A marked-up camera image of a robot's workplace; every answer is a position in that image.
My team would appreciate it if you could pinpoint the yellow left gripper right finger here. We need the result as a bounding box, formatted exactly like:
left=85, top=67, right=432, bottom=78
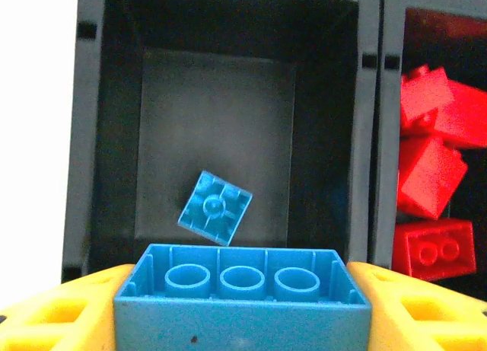
left=348, top=261, right=487, bottom=351

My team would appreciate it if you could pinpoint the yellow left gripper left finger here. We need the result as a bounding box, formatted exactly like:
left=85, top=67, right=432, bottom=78
left=0, top=263, right=136, bottom=351

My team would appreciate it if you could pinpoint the red lego brick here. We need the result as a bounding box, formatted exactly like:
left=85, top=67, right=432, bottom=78
left=399, top=65, right=456, bottom=137
left=433, top=78, right=487, bottom=150
left=391, top=219, right=479, bottom=283
left=397, top=133, right=469, bottom=221

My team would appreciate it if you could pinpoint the blue long lego brick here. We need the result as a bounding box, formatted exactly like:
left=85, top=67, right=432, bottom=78
left=113, top=243, right=373, bottom=351

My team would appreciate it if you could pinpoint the blue small lego brick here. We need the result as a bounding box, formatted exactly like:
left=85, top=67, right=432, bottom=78
left=177, top=170, right=253, bottom=247

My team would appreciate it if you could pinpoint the black plastic bin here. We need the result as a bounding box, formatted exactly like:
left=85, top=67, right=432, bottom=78
left=371, top=0, right=487, bottom=291
left=60, top=0, right=381, bottom=286

